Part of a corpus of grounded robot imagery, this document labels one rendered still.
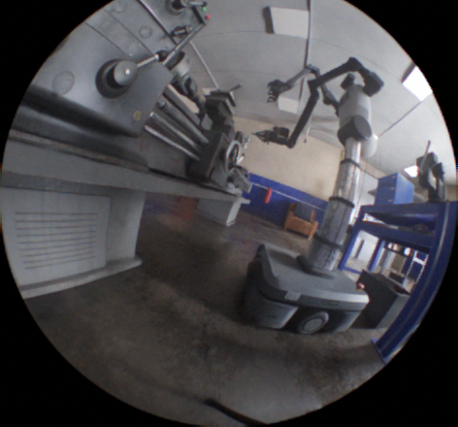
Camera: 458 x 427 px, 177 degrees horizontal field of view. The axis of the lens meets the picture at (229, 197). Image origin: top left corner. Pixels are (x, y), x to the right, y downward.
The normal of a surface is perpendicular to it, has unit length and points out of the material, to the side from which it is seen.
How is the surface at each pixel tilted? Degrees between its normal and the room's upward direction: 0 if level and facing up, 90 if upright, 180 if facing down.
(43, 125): 90
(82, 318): 0
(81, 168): 90
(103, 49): 90
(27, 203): 90
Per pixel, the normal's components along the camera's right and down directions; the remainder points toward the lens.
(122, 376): 0.35, -0.94
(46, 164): 0.90, 0.35
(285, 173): -0.28, -0.06
